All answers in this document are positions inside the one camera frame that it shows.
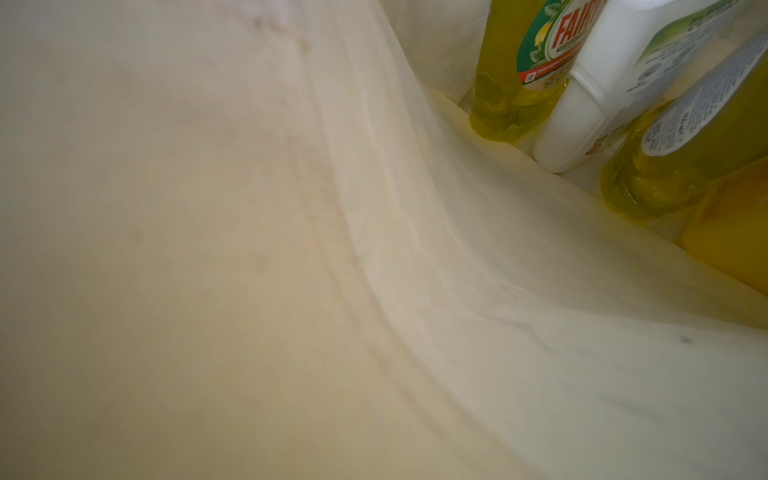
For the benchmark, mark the cream canvas shopping bag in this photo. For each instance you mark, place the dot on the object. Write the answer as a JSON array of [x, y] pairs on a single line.
[[259, 240]]

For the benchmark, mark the green Fairy bottle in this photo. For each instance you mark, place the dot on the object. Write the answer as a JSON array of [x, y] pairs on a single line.
[[529, 47]]

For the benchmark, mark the yellow-green bottle red cap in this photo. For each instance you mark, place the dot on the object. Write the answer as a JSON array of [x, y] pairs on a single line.
[[679, 150]]

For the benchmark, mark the white bottle green cap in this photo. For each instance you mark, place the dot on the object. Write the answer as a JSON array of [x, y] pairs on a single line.
[[634, 53]]

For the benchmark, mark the large yellow pump soap bottle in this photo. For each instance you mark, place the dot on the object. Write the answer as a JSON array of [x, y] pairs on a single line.
[[728, 229]]

